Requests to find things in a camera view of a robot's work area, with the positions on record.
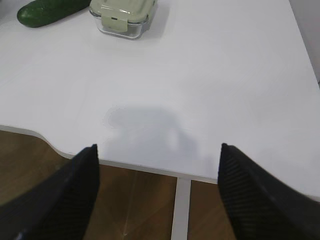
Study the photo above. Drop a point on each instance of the green cucumber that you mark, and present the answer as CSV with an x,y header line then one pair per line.
x,y
39,13

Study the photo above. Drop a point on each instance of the glass container with green lid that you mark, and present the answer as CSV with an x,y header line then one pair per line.
x,y
127,19

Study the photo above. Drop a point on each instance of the white table leg bar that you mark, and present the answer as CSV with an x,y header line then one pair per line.
x,y
180,219

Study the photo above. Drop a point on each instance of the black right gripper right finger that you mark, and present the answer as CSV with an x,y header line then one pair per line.
x,y
261,207

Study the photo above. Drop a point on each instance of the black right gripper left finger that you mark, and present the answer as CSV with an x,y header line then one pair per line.
x,y
60,207

